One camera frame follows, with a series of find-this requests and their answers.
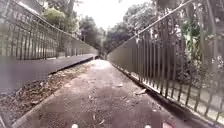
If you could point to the building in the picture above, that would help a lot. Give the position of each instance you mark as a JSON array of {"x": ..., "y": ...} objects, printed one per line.
[{"x": 30, "y": 5}]

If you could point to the grey concrete wall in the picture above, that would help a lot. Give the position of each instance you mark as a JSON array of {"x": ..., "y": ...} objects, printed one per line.
[{"x": 36, "y": 70}]

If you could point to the robot's own part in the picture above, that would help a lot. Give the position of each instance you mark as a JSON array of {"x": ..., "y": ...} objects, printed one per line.
[
  {"x": 74, "y": 126},
  {"x": 147, "y": 126}
]

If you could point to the metal railing on wall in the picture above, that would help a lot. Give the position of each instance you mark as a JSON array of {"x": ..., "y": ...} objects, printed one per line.
[{"x": 36, "y": 41}]

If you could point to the trees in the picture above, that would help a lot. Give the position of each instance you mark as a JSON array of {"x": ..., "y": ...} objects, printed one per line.
[{"x": 120, "y": 30}]

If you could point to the leaf-covered ground strip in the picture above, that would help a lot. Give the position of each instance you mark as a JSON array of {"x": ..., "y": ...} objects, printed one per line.
[{"x": 36, "y": 91}]

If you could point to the grey paved path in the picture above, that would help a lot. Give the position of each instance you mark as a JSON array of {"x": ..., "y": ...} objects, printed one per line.
[{"x": 103, "y": 96}]

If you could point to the concrete kerb under railing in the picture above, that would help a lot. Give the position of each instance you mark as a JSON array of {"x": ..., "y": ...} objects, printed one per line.
[{"x": 186, "y": 103}]

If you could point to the metal railing beside path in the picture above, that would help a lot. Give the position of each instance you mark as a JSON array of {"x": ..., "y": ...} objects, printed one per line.
[{"x": 166, "y": 60}]

